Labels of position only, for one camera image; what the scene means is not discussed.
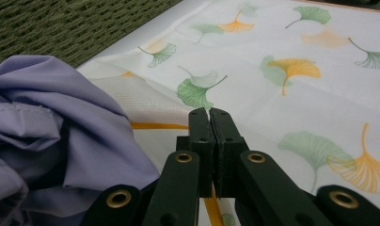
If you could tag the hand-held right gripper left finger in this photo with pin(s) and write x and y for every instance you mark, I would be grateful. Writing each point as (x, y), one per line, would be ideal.
(205, 163)

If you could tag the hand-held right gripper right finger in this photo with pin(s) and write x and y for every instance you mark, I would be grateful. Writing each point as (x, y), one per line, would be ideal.
(225, 157)

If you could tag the leaf print mesh laundry bag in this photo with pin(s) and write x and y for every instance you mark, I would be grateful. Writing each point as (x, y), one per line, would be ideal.
(257, 94)

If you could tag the purple garment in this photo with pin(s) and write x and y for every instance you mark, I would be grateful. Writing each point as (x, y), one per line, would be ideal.
(84, 125)

